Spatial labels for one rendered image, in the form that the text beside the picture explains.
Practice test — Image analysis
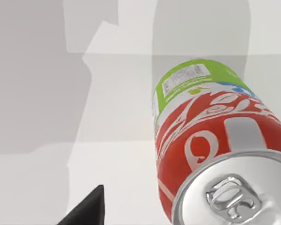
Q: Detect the red and green can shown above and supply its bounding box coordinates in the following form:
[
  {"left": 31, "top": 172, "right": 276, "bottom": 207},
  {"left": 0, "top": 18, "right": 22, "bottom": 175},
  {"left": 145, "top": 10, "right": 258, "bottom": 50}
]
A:
[{"left": 151, "top": 58, "right": 281, "bottom": 225}]

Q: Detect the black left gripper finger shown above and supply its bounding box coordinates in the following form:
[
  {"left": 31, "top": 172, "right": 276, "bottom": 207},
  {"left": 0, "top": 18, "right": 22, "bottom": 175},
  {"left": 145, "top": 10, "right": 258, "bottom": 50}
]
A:
[{"left": 57, "top": 184, "right": 106, "bottom": 225}]

